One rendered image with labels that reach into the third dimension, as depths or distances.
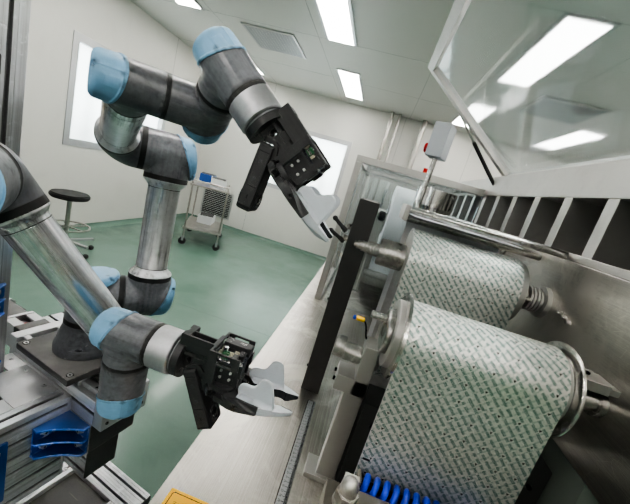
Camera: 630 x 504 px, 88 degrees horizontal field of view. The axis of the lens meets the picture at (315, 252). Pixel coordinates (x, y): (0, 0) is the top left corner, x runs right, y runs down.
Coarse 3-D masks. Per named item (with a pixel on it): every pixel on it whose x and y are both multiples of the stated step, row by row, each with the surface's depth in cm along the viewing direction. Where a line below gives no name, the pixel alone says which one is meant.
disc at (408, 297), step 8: (408, 296) 54; (408, 304) 52; (408, 312) 50; (408, 320) 49; (408, 328) 48; (400, 344) 48; (400, 352) 48; (384, 368) 55; (392, 368) 49; (384, 376) 52
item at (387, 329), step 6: (390, 312) 54; (396, 312) 54; (390, 318) 52; (396, 318) 53; (384, 324) 57; (390, 324) 52; (384, 330) 54; (390, 330) 51; (384, 336) 52; (390, 336) 51; (378, 342) 56; (384, 342) 52; (378, 348) 54; (384, 348) 52
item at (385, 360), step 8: (400, 304) 53; (400, 312) 51; (400, 320) 50; (400, 328) 50; (392, 336) 51; (400, 336) 49; (392, 344) 49; (392, 352) 50; (384, 360) 51; (392, 360) 50; (568, 360) 49; (568, 400) 46; (568, 408) 46
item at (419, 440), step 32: (384, 416) 51; (416, 416) 50; (448, 416) 49; (480, 416) 48; (384, 448) 52; (416, 448) 51; (448, 448) 50; (480, 448) 49; (512, 448) 48; (384, 480) 53; (416, 480) 52; (448, 480) 51; (480, 480) 50; (512, 480) 49
